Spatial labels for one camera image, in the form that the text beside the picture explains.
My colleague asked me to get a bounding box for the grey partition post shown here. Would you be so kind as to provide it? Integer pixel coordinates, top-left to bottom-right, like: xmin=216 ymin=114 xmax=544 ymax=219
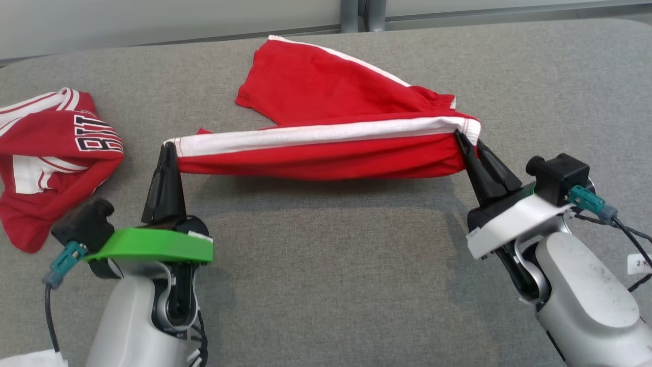
xmin=365 ymin=0 xmax=386 ymax=32
xmin=340 ymin=0 xmax=360 ymax=34

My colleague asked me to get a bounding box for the camera cable teal plug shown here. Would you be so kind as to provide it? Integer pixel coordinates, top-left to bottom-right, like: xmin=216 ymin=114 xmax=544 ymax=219
xmin=42 ymin=241 xmax=88 ymax=353
xmin=565 ymin=185 xmax=652 ymax=294

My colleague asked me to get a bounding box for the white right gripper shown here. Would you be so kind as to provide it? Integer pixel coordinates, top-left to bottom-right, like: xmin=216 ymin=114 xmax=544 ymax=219
xmin=455 ymin=130 xmax=571 ymax=260

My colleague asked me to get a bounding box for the white cable label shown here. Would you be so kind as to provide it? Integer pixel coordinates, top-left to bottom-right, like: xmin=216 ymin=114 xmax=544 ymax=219
xmin=628 ymin=253 xmax=652 ymax=275
xmin=0 ymin=349 xmax=68 ymax=367

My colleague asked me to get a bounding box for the white right cable label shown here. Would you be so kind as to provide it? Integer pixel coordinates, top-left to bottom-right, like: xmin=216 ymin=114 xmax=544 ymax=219
xmin=628 ymin=253 xmax=652 ymax=275

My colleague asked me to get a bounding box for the red white lettered jersey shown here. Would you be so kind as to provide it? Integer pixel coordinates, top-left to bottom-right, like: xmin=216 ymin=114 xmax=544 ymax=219
xmin=0 ymin=88 xmax=125 ymax=254

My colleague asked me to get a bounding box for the right camera cable teal plug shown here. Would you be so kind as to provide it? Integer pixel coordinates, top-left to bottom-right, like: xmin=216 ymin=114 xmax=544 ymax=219
xmin=565 ymin=185 xmax=652 ymax=294

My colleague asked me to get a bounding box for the red shorts white side stripe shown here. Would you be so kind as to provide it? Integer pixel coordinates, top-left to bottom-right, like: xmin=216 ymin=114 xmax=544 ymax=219
xmin=164 ymin=35 xmax=482 ymax=182

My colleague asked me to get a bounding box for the white left cable label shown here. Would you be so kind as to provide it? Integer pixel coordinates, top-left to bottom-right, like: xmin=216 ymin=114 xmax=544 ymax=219
xmin=0 ymin=349 xmax=68 ymax=367

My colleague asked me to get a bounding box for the left camera cable teal plug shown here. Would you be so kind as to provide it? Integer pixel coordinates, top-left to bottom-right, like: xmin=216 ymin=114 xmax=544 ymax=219
xmin=42 ymin=241 xmax=88 ymax=353

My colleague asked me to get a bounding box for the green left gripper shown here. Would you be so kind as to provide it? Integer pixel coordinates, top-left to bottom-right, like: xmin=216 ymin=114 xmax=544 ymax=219
xmin=84 ymin=143 xmax=213 ymax=264

